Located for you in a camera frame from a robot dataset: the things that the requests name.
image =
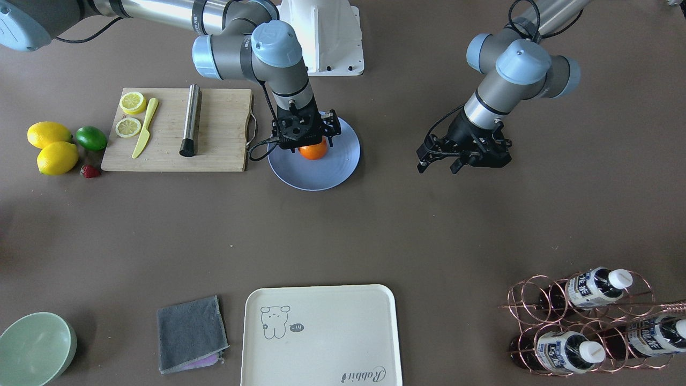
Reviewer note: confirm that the green ceramic bowl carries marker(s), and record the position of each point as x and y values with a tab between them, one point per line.
36	349

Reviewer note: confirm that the green lime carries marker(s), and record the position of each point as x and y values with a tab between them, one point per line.
91	138

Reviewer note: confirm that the yellow plastic knife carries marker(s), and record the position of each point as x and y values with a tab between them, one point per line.
144	135

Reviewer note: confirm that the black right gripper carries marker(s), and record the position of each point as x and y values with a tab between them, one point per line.
333	126

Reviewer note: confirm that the red strawberry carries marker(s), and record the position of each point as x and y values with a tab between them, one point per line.
89	171

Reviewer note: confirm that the orange fruit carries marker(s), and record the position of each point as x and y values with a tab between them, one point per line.
314	152

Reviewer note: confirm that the lemon slice lower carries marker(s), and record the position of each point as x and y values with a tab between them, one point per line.
128	127

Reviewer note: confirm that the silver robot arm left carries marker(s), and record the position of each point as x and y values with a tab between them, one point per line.
515	68

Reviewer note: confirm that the yellow lemon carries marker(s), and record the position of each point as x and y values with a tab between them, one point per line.
57	158
43	133

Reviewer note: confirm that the steel cylinder knife sharpener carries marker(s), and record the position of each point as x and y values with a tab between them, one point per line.
191	127

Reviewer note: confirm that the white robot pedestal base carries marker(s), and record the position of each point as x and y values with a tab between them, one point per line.
330	35

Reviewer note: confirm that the grey folded cloth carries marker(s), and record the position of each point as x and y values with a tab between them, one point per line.
191	335

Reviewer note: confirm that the copper wire bottle rack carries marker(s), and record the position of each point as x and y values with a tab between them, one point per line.
639	301

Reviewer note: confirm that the yellow lemon upper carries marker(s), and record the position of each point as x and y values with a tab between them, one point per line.
43	133

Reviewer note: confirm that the cream rectangular tray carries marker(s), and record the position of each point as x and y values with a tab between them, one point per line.
321	335

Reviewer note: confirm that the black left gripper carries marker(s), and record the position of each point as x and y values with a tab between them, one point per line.
462	131

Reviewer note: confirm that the lemon half slice upper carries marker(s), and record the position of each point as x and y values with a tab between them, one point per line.
132	103

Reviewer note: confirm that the wooden cutting board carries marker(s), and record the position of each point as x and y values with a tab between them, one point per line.
220	141

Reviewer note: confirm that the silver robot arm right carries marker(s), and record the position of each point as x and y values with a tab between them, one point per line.
235	40

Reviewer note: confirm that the dark sauce bottle top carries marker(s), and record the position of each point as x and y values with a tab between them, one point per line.
595	288

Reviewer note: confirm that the dark sauce bottle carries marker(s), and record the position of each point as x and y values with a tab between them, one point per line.
595	288
557	353
650	337

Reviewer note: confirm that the yellow lemon lower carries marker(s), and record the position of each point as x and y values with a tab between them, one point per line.
57	158

